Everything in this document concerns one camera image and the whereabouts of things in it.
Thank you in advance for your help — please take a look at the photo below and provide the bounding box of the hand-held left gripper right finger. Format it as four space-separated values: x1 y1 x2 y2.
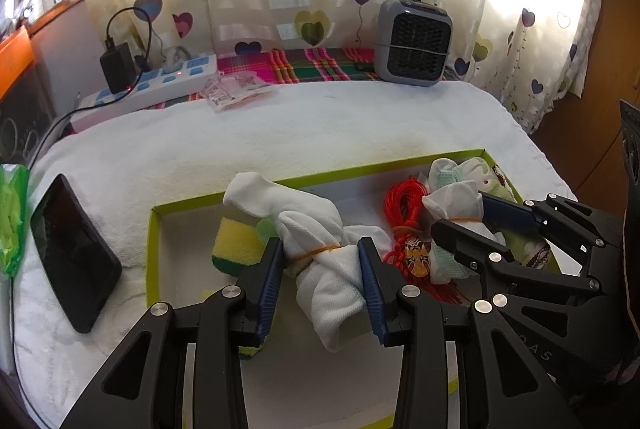
357 236 583 429

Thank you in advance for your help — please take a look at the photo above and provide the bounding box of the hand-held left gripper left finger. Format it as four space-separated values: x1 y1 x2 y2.
60 236 286 429

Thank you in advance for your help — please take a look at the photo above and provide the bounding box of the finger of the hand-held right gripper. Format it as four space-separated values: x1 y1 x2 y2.
431 218 626 390
477 191 626 270

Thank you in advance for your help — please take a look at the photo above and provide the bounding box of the white green mesh sock bundle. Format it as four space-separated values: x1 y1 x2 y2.
421 156 506 285

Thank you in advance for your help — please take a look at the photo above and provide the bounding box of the red knotted cord ornament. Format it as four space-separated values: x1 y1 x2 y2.
382 176 471 325

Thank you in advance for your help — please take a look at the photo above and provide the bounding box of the lime green cardboard box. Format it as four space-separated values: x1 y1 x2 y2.
147 148 556 410

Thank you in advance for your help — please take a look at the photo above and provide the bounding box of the light green rolled cloth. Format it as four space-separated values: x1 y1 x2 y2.
500 191 553 267

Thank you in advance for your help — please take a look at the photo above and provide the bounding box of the yellow green sponge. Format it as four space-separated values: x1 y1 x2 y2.
211 216 281 277

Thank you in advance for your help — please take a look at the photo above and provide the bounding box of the wooden wardrobe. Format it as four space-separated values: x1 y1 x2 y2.
530 0 640 210

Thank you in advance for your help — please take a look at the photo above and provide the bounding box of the black smartphone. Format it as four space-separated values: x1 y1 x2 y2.
30 174 123 334

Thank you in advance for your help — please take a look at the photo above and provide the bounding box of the grey space heater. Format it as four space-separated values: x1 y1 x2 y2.
372 0 454 86

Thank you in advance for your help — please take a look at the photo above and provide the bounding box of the clear plastic wrapper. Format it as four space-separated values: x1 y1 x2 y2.
200 74 273 114

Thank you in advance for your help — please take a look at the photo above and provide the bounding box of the plaid cloth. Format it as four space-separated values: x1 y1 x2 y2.
145 46 461 112

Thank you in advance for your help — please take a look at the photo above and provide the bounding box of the white blue power strip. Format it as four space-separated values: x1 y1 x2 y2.
70 54 223 132

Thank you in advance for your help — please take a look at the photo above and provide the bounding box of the green plastic packet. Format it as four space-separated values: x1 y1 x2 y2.
0 163 32 280

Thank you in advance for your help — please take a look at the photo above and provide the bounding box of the black charger adapter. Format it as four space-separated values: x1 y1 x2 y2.
99 41 138 94

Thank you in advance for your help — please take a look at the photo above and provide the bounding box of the black patterned panel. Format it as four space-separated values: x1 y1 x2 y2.
0 64 58 164

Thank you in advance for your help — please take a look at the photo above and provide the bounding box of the black cable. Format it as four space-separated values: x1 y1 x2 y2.
27 6 156 172

